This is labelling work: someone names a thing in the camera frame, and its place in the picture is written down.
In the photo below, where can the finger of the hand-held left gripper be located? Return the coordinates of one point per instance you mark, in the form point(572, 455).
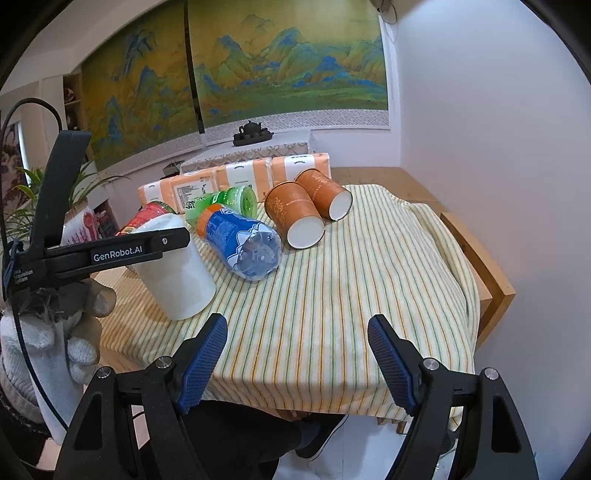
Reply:
point(152, 244)
point(64, 175)

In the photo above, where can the white cup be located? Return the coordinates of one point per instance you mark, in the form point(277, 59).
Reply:
point(180, 286)

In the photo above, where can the orange white tissue pack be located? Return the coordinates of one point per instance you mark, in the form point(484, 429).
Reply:
point(194, 187)
point(295, 162)
point(244, 175)
point(154, 194)

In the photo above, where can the wall shelf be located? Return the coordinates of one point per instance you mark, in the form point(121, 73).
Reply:
point(73, 104)

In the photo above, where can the dark tea tray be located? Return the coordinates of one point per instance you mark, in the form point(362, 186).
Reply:
point(251, 140)

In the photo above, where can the wooden table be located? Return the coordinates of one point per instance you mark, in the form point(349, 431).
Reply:
point(475, 258)

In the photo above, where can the green potted plant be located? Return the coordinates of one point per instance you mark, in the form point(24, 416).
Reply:
point(25, 203)

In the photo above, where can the landscape scroll painting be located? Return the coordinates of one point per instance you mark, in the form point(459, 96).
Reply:
point(286, 60)
point(138, 92)

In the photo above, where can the person's leg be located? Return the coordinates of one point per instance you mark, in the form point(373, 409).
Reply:
point(244, 438)

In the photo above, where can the blue label plastic bottle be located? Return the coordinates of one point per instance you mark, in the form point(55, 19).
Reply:
point(240, 244)

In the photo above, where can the red white plastic bag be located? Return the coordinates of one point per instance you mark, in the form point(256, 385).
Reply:
point(81, 226)

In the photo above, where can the person's dark shoe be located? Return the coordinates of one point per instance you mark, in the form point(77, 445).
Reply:
point(323, 436)

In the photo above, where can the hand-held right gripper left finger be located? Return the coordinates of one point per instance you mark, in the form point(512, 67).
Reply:
point(205, 360)

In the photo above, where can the black crate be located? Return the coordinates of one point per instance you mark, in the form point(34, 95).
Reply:
point(107, 224)

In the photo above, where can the person's left hand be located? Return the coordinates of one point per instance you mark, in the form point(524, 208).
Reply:
point(46, 341)

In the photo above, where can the striped yellow tablecloth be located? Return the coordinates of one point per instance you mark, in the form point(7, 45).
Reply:
point(323, 300)

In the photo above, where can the dark teapot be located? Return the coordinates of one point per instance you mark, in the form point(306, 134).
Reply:
point(252, 128)

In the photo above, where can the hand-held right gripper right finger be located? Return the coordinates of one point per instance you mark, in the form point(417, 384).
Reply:
point(390, 364)

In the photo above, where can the person's left forearm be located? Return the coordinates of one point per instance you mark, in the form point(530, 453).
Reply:
point(14, 406)

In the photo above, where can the orange paper cup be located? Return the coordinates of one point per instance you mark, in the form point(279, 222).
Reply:
point(323, 187)
point(286, 207)

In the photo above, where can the green plastic bottle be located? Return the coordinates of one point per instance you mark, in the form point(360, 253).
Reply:
point(231, 199)

